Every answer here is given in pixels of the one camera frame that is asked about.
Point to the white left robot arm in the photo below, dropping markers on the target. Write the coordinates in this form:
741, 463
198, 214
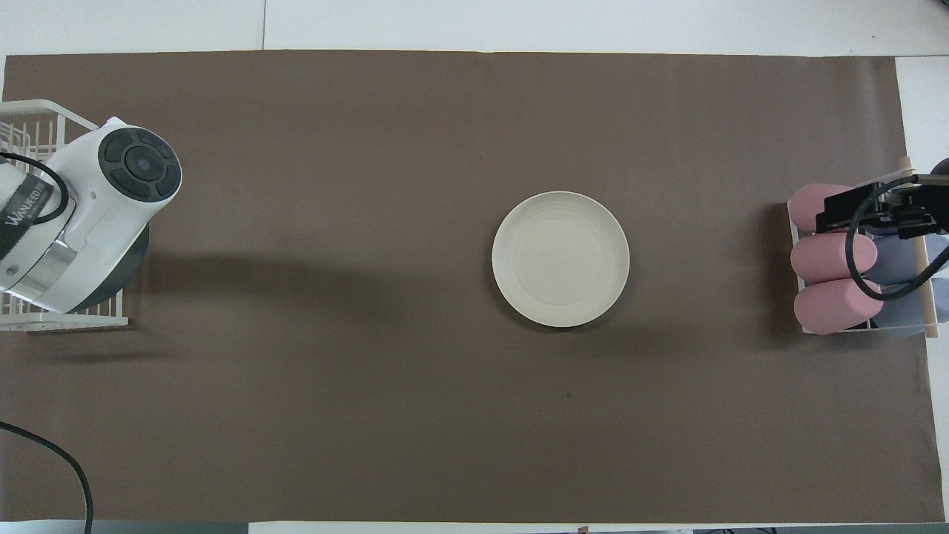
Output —
96, 215

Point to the pink plastic cup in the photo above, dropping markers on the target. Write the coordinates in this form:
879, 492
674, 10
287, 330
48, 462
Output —
823, 258
802, 209
830, 305

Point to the cream round plate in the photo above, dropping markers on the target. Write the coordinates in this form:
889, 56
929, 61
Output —
560, 259

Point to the brown table mat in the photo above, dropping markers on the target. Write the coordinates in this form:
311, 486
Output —
371, 297

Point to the blue plastic cup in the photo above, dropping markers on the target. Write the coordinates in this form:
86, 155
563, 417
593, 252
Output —
901, 256
901, 315

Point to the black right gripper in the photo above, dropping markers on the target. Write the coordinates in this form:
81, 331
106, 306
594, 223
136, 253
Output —
916, 206

